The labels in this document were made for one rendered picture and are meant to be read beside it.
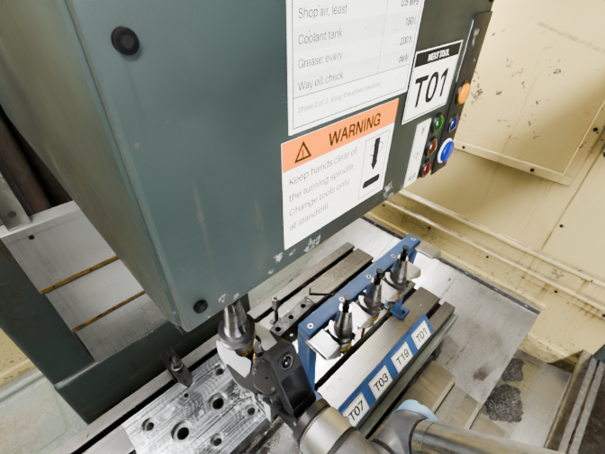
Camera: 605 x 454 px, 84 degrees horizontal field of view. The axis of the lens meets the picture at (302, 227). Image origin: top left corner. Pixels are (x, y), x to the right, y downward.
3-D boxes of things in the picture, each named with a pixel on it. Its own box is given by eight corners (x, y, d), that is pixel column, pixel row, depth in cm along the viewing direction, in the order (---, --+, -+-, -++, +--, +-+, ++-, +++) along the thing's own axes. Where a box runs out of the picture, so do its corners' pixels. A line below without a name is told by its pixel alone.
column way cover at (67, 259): (227, 286, 127) (203, 162, 95) (94, 368, 100) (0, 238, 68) (220, 278, 129) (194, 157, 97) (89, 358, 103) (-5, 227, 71)
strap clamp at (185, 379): (201, 396, 94) (191, 369, 85) (191, 405, 93) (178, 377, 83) (178, 365, 102) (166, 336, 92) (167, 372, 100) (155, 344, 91)
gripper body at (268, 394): (248, 398, 58) (296, 457, 51) (243, 373, 53) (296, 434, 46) (281, 369, 62) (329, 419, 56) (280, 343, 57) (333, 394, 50)
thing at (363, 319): (376, 320, 78) (376, 317, 78) (362, 333, 76) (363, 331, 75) (353, 302, 82) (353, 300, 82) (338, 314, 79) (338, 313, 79)
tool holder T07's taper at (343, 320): (342, 315, 77) (345, 295, 73) (356, 328, 75) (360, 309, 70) (329, 325, 75) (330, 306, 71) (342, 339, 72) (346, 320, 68)
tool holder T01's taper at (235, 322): (237, 311, 60) (232, 286, 56) (254, 324, 58) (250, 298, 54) (218, 328, 57) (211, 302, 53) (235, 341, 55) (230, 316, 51)
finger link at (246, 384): (221, 376, 55) (264, 405, 51) (219, 371, 54) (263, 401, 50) (239, 353, 58) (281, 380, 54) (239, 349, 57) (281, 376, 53)
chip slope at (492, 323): (513, 349, 138) (542, 310, 122) (426, 499, 99) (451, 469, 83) (346, 245, 187) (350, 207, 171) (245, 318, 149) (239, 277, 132)
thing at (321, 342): (346, 349, 72) (346, 347, 72) (329, 365, 69) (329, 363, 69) (322, 329, 76) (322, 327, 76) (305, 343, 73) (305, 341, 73)
